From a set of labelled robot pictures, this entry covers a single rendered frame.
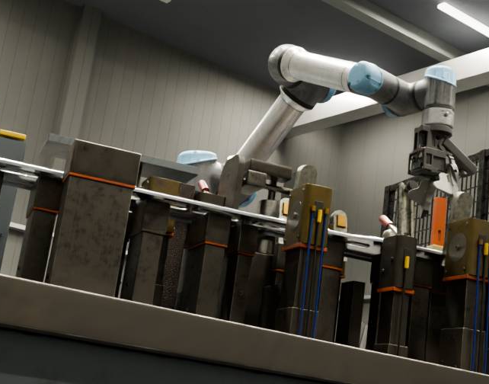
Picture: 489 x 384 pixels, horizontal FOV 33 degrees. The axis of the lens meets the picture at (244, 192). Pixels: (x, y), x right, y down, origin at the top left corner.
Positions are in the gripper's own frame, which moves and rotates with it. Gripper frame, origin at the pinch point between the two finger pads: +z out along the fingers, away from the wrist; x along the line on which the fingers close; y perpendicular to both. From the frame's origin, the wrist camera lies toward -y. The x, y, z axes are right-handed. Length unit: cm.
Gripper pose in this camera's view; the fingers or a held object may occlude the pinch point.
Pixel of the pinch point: (439, 212)
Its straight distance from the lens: 199.3
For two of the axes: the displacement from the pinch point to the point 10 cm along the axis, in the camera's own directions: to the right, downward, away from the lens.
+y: -9.2, -2.0, -3.3
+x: 3.6, -1.9, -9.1
